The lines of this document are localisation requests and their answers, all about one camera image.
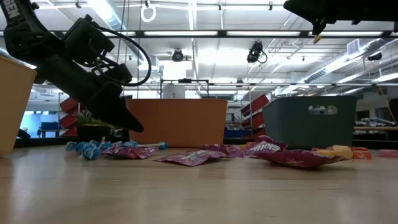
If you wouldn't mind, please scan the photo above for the yellow square chewy candy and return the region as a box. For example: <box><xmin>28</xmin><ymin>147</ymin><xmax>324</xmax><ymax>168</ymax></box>
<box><xmin>316</xmin><ymin>144</ymin><xmax>354</xmax><ymax>159</ymax></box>

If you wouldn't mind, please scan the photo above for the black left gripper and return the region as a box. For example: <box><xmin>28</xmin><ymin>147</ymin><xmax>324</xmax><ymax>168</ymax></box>
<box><xmin>37</xmin><ymin>57</ymin><xmax>145</xmax><ymax>133</ymax></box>

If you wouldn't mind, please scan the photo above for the white cylinder tank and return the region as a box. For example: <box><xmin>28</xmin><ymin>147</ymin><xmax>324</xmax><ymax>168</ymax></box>
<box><xmin>161</xmin><ymin>84</ymin><xmax>187</xmax><ymax>100</ymax></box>

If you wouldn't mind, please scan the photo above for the teal plastic bin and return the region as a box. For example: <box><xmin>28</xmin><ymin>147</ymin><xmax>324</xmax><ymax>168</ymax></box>
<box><xmin>262</xmin><ymin>95</ymin><xmax>358</xmax><ymax>150</ymax></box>

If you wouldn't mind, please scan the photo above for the black dome camera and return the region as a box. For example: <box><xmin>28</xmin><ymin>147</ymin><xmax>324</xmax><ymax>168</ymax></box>
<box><xmin>171</xmin><ymin>49</ymin><xmax>185</xmax><ymax>63</ymax></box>

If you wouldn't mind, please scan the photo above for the black frame beam with lights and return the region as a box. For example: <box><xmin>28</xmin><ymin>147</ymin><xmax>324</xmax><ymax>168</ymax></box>
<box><xmin>0</xmin><ymin>29</ymin><xmax>398</xmax><ymax>39</ymax></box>

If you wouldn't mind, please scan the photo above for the white air vent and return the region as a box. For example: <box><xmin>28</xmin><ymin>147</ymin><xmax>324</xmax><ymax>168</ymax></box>
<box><xmin>346</xmin><ymin>39</ymin><xmax>361</xmax><ymax>55</ymax></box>

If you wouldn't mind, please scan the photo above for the black hanging camera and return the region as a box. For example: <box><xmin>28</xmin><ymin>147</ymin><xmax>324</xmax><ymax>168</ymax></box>
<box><xmin>246</xmin><ymin>40</ymin><xmax>269</xmax><ymax>65</ymax></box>

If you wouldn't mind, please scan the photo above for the yellow plastic bin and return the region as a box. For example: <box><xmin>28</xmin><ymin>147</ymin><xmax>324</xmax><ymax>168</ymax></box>
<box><xmin>0</xmin><ymin>55</ymin><xmax>37</xmax><ymax>156</ymax></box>

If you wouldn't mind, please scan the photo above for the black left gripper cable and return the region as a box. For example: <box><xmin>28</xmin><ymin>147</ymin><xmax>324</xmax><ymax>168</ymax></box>
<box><xmin>93</xmin><ymin>24</ymin><xmax>152</xmax><ymax>87</ymax></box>

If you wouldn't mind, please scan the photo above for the orange plastic bin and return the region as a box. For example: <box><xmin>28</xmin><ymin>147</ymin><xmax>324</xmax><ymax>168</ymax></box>
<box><xmin>126</xmin><ymin>98</ymin><xmax>228</xmax><ymax>148</ymax></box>

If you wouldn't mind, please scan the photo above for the potted succulent plant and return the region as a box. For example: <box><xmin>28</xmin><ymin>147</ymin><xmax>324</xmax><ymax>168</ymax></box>
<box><xmin>74</xmin><ymin>110</ymin><xmax>113</xmax><ymax>144</ymax></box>

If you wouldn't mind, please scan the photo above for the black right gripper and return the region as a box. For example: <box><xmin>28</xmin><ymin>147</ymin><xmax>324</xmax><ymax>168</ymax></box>
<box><xmin>284</xmin><ymin>0</ymin><xmax>355</xmax><ymax>35</ymax></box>

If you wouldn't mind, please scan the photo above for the pink square chewy candy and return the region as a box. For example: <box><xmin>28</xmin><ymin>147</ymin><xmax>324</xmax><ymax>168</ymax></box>
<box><xmin>377</xmin><ymin>149</ymin><xmax>398</xmax><ymax>159</ymax></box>

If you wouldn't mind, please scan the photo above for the purple Skittles bag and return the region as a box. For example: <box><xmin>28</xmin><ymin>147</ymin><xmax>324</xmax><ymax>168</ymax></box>
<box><xmin>154</xmin><ymin>149</ymin><xmax>220</xmax><ymax>167</ymax></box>
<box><xmin>252</xmin><ymin>148</ymin><xmax>345</xmax><ymax>170</ymax></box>
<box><xmin>99</xmin><ymin>145</ymin><xmax>159</xmax><ymax>160</ymax></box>
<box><xmin>200</xmin><ymin>143</ymin><xmax>246</xmax><ymax>159</ymax></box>
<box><xmin>243</xmin><ymin>134</ymin><xmax>289</xmax><ymax>157</ymax></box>

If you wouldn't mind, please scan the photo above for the white hanging ring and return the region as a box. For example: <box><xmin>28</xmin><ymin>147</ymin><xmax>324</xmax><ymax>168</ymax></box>
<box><xmin>140</xmin><ymin>1</ymin><xmax>157</xmax><ymax>24</ymax></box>

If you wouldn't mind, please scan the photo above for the wooden table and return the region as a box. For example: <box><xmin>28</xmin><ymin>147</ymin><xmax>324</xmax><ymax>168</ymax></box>
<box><xmin>353</xmin><ymin>125</ymin><xmax>398</xmax><ymax>141</ymax></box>

